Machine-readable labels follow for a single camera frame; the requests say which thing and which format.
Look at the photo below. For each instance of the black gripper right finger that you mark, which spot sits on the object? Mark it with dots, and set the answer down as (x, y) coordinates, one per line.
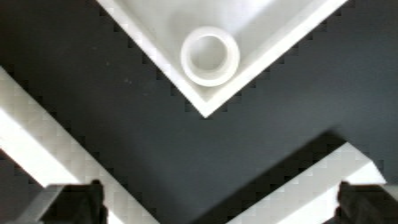
(366, 204)

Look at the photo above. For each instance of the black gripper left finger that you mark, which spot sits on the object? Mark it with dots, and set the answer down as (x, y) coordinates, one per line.
(78, 205)

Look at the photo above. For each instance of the white square table top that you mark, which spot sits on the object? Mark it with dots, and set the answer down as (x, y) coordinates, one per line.
(215, 39)

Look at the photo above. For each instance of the white L-shaped obstacle fence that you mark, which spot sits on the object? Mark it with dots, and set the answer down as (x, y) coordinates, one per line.
(51, 157)

